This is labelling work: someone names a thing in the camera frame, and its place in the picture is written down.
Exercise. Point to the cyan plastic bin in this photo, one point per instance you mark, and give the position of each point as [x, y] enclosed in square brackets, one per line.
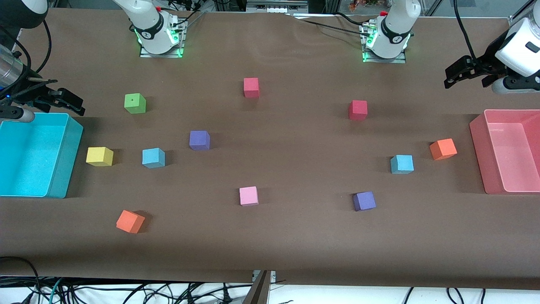
[29, 156]

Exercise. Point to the light blue foam block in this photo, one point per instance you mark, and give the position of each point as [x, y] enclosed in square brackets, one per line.
[401, 164]
[152, 158]

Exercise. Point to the yellow foam block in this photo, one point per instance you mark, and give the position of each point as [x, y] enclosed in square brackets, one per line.
[99, 156]

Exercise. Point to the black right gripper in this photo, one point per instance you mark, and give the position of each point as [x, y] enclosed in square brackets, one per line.
[26, 93]

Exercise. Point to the brown table cover mat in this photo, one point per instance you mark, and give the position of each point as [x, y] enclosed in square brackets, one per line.
[295, 240]

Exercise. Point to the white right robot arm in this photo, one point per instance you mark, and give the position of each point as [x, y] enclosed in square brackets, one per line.
[154, 33]

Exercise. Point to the pink foam block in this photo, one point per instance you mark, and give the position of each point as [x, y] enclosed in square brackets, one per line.
[249, 196]

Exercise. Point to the orange foam block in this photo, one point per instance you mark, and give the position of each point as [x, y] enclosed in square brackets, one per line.
[130, 221]
[443, 149]

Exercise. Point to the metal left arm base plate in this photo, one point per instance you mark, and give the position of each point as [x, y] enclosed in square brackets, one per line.
[398, 60]

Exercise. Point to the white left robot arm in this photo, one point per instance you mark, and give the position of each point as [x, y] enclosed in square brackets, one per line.
[394, 36]

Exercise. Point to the pink plastic bin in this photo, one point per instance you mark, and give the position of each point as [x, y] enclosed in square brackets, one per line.
[512, 156]

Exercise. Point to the green foam block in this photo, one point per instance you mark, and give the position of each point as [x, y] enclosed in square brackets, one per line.
[135, 104]

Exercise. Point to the silver metal bracket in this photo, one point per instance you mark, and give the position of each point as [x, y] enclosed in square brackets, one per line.
[273, 276]

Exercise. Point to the silver metal frame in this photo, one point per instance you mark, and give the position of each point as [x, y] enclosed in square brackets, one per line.
[276, 5]

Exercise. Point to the dark metal bar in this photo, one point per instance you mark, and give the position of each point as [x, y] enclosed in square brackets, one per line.
[258, 291]

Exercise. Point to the purple foam block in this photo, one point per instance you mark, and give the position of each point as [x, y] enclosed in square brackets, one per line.
[364, 201]
[199, 140]

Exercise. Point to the red foam block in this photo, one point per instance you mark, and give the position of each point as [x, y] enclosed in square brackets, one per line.
[251, 88]
[357, 110]

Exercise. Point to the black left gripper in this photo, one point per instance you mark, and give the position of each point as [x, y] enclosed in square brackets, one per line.
[488, 61]

